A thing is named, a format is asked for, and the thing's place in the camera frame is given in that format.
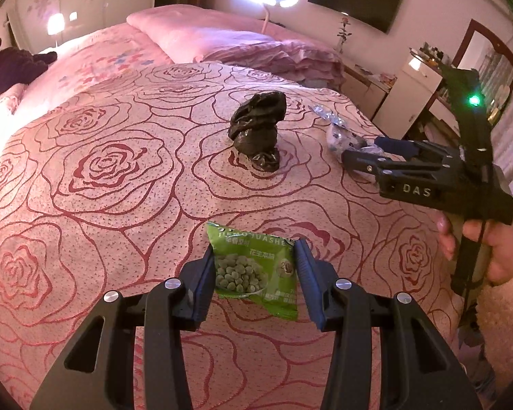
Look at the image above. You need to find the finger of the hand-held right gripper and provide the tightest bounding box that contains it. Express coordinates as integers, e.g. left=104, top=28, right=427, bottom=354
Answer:
left=341, top=149, right=387, bottom=182
left=374, top=136, right=428, bottom=161

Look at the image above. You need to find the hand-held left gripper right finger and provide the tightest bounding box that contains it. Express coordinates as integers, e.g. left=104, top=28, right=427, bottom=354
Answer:
left=294, top=239, right=482, bottom=410

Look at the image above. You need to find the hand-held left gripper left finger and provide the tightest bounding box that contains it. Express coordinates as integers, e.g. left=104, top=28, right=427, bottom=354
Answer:
left=30, top=245, right=216, bottom=410

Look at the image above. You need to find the clear plastic bag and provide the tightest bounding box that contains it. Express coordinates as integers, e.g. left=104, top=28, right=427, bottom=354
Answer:
left=327, top=122, right=385, bottom=159

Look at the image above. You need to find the green pea snack packet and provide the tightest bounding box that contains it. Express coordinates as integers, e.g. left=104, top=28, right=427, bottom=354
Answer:
left=206, top=221, right=300, bottom=321

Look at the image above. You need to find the person's right forearm pink sleeve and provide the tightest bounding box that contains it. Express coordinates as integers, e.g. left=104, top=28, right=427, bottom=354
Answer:
left=474, top=228, right=513, bottom=389

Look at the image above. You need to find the person's right hand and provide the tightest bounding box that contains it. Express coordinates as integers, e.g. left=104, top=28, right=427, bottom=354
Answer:
left=436, top=216, right=513, bottom=287

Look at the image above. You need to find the white dressing table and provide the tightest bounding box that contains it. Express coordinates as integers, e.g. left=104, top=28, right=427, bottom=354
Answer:
left=427, top=94, right=460, bottom=137

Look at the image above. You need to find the white cabinet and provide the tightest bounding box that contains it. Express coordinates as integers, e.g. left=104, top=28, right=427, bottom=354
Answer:
left=372, top=51, right=443, bottom=131

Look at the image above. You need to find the empty silver blister pack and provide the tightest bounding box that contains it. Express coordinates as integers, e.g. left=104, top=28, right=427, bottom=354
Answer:
left=310, top=103, right=347, bottom=124

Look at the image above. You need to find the white bedside table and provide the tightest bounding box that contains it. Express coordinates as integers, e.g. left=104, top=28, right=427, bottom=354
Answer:
left=346, top=66, right=396, bottom=116

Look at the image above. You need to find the crumpled black plastic bag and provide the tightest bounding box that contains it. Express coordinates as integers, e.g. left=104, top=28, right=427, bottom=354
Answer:
left=228, top=92, right=288, bottom=172

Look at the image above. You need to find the rose pattern bed blanket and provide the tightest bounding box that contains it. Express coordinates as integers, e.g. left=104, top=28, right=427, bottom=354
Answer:
left=0, top=62, right=466, bottom=410

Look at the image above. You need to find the artificial rose stem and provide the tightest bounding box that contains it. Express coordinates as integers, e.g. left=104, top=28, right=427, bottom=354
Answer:
left=337, top=15, right=353, bottom=54

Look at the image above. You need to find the red framed dresser mirror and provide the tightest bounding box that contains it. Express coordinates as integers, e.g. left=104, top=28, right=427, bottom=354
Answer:
left=459, top=19, right=513, bottom=99

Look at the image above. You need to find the folded pink quilt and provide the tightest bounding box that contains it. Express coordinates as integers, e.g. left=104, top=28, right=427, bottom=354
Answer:
left=126, top=6, right=347, bottom=86

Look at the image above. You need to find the pink floral bed sheet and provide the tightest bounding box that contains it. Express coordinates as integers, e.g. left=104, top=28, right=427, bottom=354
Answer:
left=13, top=26, right=174, bottom=112

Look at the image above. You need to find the dark plush toy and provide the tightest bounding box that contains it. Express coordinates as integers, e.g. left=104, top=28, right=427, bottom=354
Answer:
left=0, top=38, right=58, bottom=109

